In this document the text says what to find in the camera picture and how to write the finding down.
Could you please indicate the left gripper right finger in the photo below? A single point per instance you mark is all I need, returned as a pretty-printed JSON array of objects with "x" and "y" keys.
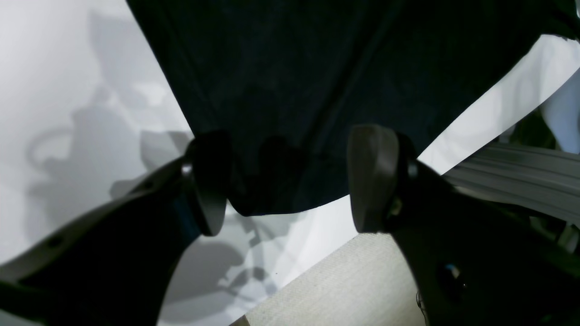
[{"x": 473, "y": 263}]

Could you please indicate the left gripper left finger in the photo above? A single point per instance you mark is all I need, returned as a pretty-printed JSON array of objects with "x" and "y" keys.
[{"x": 112, "y": 266}]

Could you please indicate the black t-shirt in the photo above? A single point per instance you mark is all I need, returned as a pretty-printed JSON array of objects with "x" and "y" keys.
[{"x": 287, "y": 79}]

